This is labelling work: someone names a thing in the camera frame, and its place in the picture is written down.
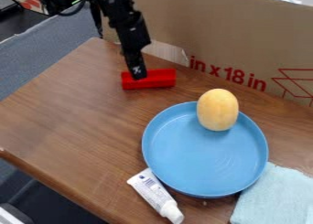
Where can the white cream tube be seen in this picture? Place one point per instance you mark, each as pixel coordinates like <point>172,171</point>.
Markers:
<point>152,190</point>

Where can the cardboard box wall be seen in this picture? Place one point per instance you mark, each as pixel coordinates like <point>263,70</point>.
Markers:
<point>255,42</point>

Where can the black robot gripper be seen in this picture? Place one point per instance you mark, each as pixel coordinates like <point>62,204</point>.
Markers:
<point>130,25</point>

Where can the light blue towel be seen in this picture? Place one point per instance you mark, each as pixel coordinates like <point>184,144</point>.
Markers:
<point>280,199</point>

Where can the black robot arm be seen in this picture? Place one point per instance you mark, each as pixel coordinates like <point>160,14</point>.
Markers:
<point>100,7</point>

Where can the yellow potato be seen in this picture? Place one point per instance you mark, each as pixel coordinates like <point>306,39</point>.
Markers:
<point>217,109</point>

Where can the grey fabric panel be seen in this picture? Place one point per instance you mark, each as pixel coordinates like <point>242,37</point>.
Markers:
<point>32,51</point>

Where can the blue round plate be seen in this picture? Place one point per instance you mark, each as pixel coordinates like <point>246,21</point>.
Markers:
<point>200,162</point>

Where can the red rectangular block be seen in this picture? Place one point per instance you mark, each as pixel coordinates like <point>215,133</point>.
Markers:
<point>160,78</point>

